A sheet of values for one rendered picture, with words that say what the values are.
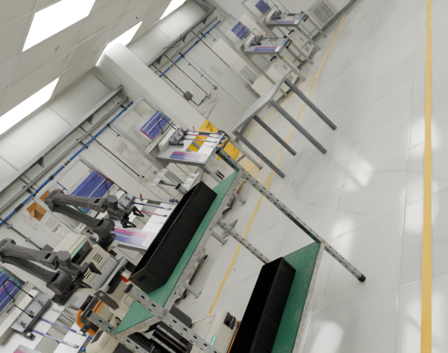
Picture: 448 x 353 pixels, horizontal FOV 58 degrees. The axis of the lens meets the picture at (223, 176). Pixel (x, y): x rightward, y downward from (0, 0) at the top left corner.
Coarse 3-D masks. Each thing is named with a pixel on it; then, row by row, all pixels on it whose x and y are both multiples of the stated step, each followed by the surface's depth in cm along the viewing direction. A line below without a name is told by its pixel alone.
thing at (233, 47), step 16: (240, 32) 795; (224, 48) 789; (240, 48) 804; (256, 48) 779; (272, 48) 769; (240, 64) 798; (256, 64) 784; (272, 64) 790; (288, 64) 757; (256, 80) 831; (272, 80) 793; (304, 80) 763
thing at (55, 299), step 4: (68, 288) 229; (64, 292) 225; (68, 292) 227; (72, 292) 231; (56, 296) 226; (60, 296) 225; (64, 296) 226; (68, 296) 229; (52, 300) 227; (56, 300) 227; (60, 300) 227; (64, 300) 227; (60, 304) 226; (64, 304) 226
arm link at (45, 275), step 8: (0, 248) 219; (8, 256) 223; (16, 264) 223; (24, 264) 222; (32, 264) 223; (32, 272) 222; (40, 272) 221; (48, 272) 222; (56, 272) 224; (64, 272) 223; (48, 280) 219; (48, 288) 220; (56, 288) 216; (64, 288) 219
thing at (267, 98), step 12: (276, 84) 424; (288, 84) 421; (264, 96) 432; (300, 96) 425; (252, 108) 441; (276, 108) 397; (312, 108) 429; (240, 120) 447; (288, 120) 401; (324, 120) 433; (300, 132) 405; (264, 156) 454; (276, 168) 457
